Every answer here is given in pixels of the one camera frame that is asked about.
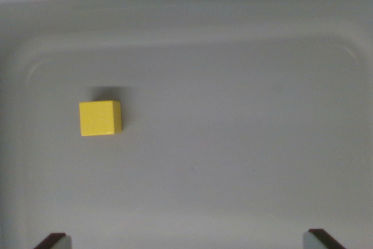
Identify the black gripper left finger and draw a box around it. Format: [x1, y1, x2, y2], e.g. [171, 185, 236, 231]
[33, 233, 72, 249]

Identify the yellow cube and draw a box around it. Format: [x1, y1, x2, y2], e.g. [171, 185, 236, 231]
[79, 100, 124, 137]

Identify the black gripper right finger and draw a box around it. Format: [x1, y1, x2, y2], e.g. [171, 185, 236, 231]
[302, 228, 347, 249]

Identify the grey plastic bin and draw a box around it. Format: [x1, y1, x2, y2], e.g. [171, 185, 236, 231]
[0, 0, 373, 249]

